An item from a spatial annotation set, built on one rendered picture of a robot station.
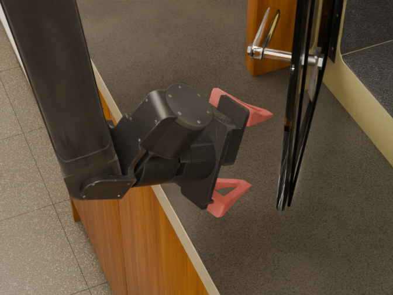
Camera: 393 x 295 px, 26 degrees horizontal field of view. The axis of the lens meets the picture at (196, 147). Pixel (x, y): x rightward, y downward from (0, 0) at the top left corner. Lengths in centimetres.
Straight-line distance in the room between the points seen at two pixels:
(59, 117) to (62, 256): 150
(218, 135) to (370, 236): 25
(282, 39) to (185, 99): 42
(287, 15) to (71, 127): 53
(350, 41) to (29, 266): 128
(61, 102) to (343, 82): 57
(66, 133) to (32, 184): 165
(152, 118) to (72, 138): 9
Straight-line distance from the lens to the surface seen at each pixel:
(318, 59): 90
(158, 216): 133
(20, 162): 251
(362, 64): 121
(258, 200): 111
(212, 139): 97
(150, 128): 86
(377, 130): 118
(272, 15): 97
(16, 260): 228
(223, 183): 106
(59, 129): 79
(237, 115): 97
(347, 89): 123
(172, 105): 86
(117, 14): 141
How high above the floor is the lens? 178
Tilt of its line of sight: 45 degrees down
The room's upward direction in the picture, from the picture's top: straight up
